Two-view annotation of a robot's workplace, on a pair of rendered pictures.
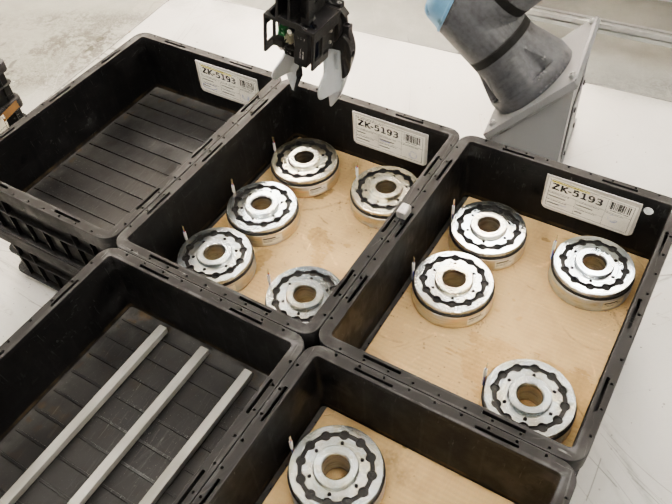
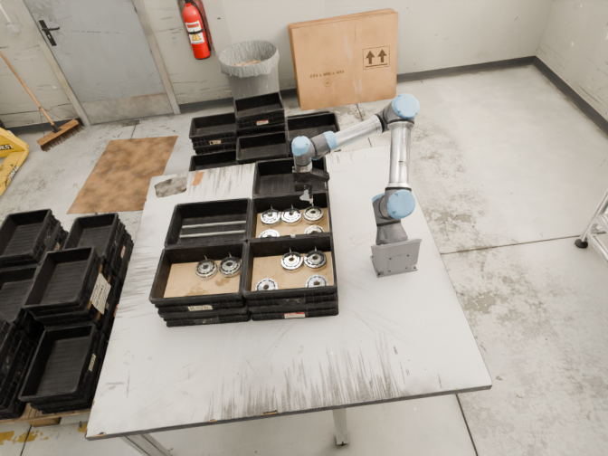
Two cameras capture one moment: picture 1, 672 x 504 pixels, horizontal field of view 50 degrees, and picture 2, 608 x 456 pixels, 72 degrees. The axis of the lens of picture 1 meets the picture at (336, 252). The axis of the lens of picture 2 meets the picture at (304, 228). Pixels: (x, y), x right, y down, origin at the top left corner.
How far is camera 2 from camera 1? 1.47 m
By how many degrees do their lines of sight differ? 40
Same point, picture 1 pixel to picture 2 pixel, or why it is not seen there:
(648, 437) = (297, 333)
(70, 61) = not seen: hidden behind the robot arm
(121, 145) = not seen: hidden behind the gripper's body
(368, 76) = not seen: hidden behind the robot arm
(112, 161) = (290, 181)
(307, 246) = (289, 231)
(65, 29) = (420, 124)
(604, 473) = (280, 327)
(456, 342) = (279, 271)
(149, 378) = (236, 227)
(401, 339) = (272, 261)
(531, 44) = (386, 229)
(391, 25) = (539, 206)
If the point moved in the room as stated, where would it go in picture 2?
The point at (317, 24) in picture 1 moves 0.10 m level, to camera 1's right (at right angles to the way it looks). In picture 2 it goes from (298, 182) to (310, 194)
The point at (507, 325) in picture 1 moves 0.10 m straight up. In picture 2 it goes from (290, 278) to (287, 264)
